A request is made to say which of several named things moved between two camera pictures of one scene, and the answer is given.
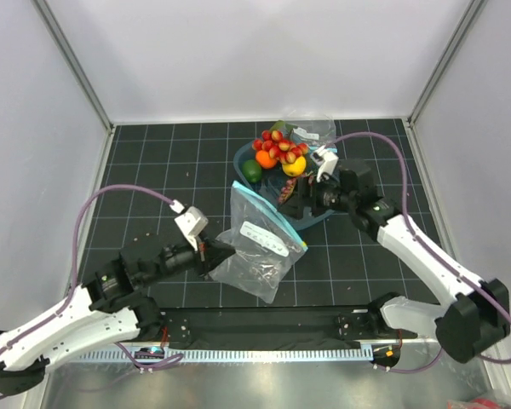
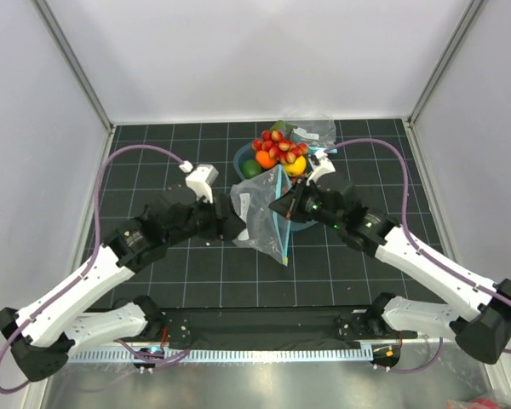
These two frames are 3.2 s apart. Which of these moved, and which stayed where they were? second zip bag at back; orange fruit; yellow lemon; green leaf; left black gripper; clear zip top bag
Moved: left black gripper; clear zip top bag
Stayed: yellow lemon; second zip bag at back; green leaf; orange fruit
